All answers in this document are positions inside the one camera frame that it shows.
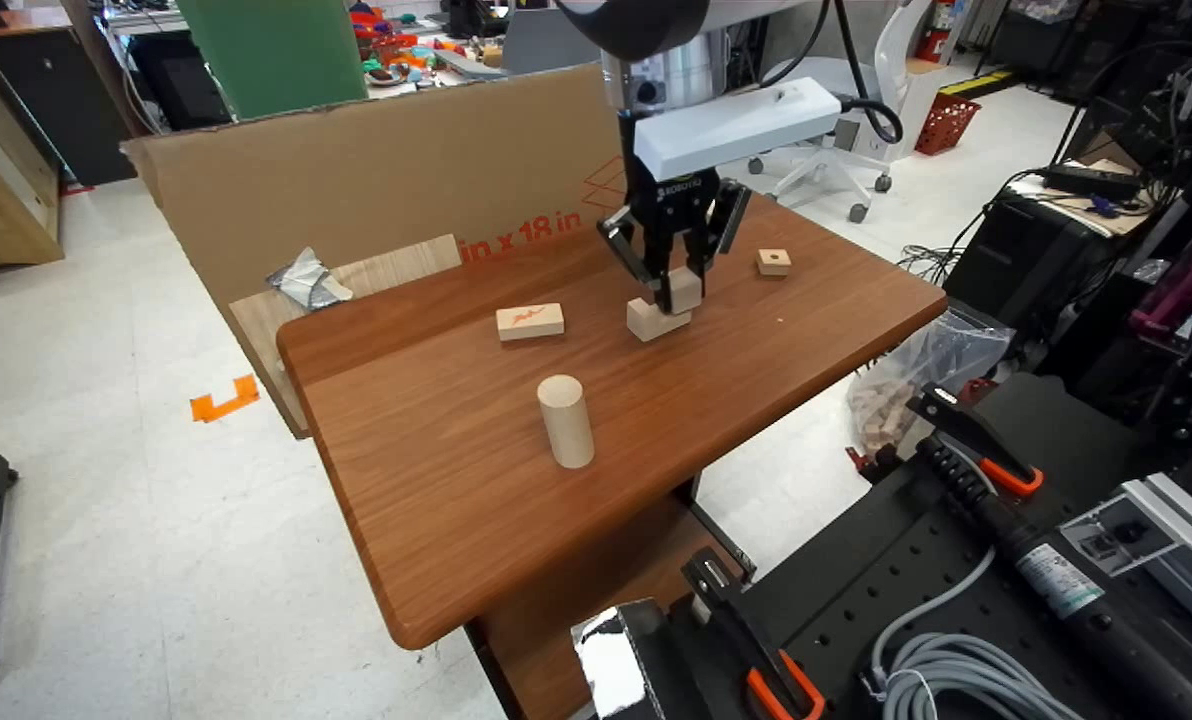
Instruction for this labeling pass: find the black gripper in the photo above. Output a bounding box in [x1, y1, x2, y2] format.
[594, 159, 757, 313]

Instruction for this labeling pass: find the wooden cube block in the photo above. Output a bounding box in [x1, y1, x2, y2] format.
[665, 264, 709, 320]

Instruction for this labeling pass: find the L-shaped wooden block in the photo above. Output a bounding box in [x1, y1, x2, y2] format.
[622, 290, 695, 346]

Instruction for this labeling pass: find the square wooden block with hole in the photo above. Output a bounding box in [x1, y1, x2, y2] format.
[750, 245, 795, 284]

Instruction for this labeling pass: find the small notched wooden block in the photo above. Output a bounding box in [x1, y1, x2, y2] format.
[491, 299, 568, 346]

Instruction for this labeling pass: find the wooden cylinder block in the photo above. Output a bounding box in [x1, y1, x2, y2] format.
[531, 370, 598, 472]

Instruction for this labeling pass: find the clear plastic bag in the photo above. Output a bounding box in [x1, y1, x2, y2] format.
[845, 313, 1014, 463]

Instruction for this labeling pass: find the large cardboard box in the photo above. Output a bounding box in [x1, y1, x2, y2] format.
[121, 61, 633, 442]

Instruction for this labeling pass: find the red fire extinguisher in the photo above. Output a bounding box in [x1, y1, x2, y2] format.
[913, 0, 959, 69]

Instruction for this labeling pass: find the colourful toy pile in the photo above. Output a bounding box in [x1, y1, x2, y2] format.
[343, 0, 508, 95]

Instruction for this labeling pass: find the black side table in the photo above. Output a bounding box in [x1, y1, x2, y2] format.
[943, 163, 1159, 337]

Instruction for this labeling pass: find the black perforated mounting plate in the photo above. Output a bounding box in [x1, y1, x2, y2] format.
[649, 370, 1192, 720]

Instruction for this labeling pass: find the wooden lower table shelf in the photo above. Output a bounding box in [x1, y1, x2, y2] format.
[471, 495, 761, 720]

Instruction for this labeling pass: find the black remote control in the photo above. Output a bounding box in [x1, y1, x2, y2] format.
[1036, 159, 1142, 202]

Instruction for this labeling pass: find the black rod silver label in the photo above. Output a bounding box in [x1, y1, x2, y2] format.
[914, 434, 1192, 720]

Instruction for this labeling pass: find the green board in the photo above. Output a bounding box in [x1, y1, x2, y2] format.
[171, 0, 372, 122]

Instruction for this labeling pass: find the black equipment rack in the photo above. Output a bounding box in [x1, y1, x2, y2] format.
[1058, 0, 1192, 442]

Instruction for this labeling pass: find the magenta padded object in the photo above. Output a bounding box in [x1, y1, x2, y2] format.
[1126, 233, 1192, 344]

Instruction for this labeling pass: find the dark cabinet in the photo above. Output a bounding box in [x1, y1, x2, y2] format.
[0, 3, 139, 193]

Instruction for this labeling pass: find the light wooden cabinet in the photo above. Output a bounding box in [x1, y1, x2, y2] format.
[0, 33, 66, 281]

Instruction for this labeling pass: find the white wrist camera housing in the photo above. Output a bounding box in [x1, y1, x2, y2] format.
[627, 73, 848, 182]

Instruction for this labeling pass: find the thin black cable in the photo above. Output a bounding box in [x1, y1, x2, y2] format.
[750, 0, 837, 95]

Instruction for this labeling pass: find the thick black cable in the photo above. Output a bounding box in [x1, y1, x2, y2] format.
[829, 0, 906, 148]

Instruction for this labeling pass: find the black clamp orange handle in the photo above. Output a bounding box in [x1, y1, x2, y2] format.
[676, 542, 831, 720]
[903, 379, 1049, 504]

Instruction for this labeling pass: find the shiny metal bracket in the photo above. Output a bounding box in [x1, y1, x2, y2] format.
[568, 598, 666, 720]

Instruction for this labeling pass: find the grey cable bundle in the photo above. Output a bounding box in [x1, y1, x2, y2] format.
[868, 542, 1090, 720]

